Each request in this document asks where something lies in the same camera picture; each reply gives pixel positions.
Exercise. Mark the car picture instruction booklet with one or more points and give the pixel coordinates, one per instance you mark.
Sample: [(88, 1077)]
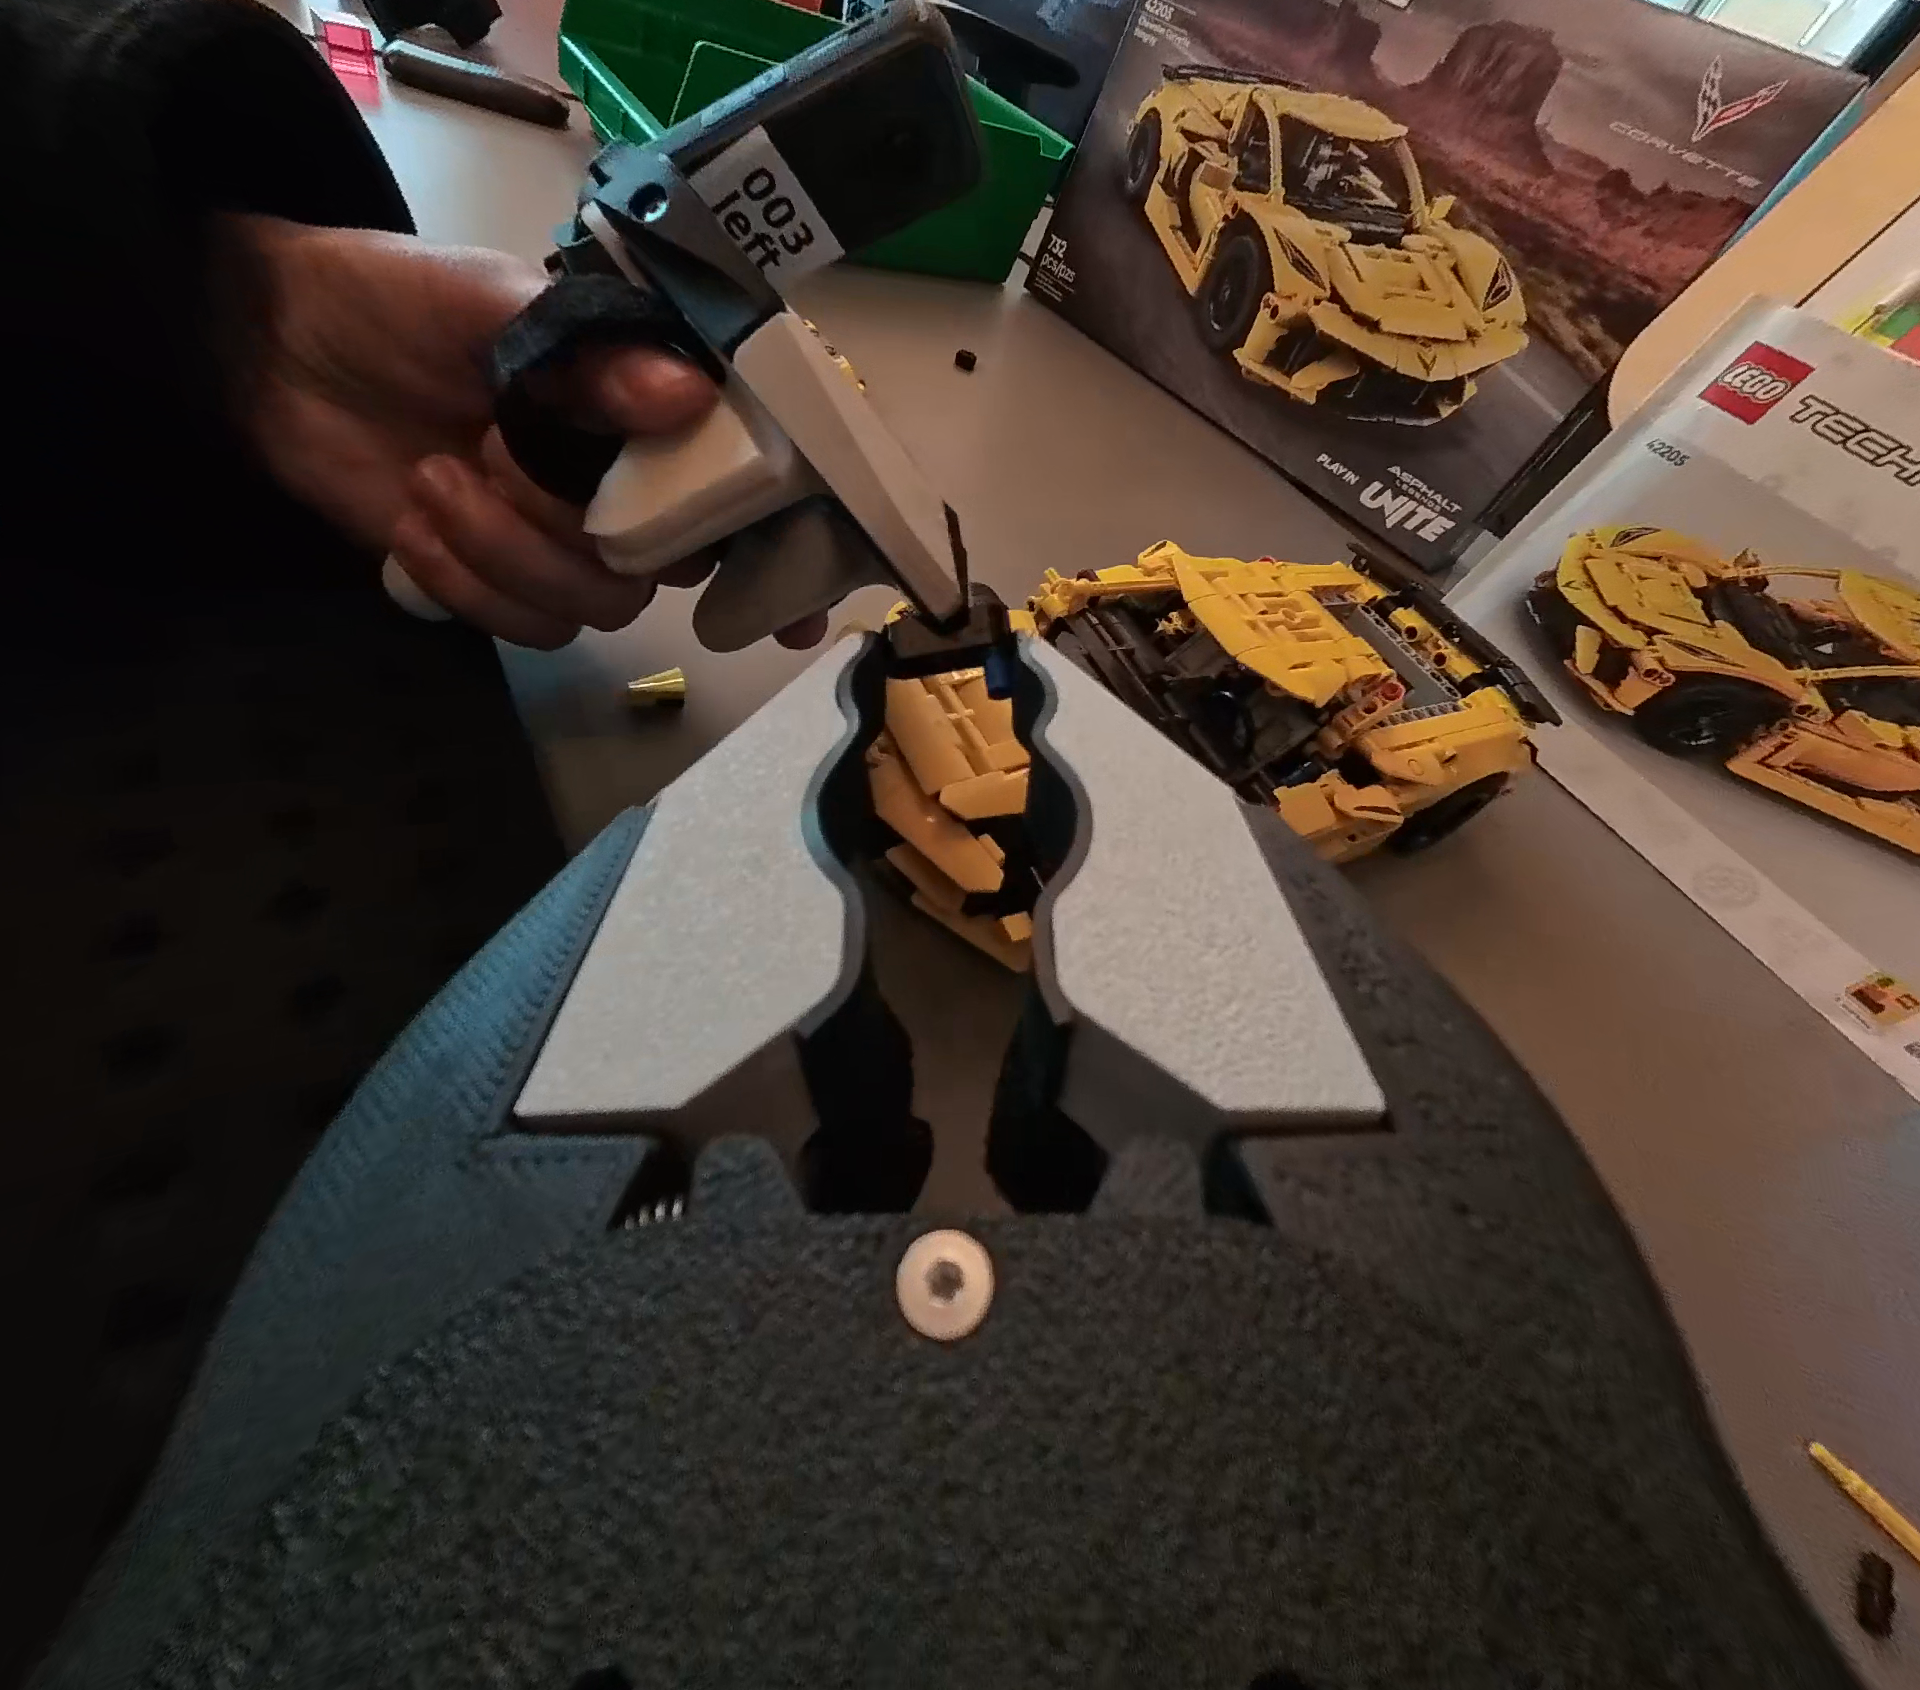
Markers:
[(1725, 850)]

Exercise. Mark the small yellow cone piece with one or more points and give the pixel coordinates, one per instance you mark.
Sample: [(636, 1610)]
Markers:
[(657, 688)]

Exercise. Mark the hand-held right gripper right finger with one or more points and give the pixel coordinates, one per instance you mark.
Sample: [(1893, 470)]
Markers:
[(1201, 955)]

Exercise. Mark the pink flat item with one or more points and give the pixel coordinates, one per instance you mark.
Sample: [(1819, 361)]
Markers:
[(348, 62)]

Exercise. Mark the thin yellow stick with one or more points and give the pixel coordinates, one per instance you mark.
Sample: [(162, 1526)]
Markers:
[(1869, 1502)]

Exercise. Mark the green plastic bin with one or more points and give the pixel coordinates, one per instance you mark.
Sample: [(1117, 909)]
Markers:
[(961, 204)]

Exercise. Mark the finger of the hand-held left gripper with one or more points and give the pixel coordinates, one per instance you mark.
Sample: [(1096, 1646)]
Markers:
[(956, 550), (841, 430)]

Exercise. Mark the dark brown flat bar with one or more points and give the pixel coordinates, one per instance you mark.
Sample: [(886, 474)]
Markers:
[(472, 83)]

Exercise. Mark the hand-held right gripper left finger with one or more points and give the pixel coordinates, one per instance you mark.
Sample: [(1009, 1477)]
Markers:
[(704, 955)]

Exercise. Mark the instruction sheet on cardboard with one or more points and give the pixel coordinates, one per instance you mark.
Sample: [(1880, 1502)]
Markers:
[(1770, 264)]

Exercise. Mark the long black axle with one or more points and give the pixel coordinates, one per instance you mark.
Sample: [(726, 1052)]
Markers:
[(1874, 1592)]

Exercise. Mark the person's left hand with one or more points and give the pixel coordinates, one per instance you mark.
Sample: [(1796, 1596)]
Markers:
[(361, 340)]

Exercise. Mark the dark toy car box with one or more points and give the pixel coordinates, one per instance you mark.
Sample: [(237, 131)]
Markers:
[(1574, 145)]

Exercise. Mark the person's left forearm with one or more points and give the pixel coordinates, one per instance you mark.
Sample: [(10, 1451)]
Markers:
[(151, 220)]

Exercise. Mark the yellow toy brick car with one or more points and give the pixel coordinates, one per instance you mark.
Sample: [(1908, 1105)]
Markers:
[(1275, 670)]

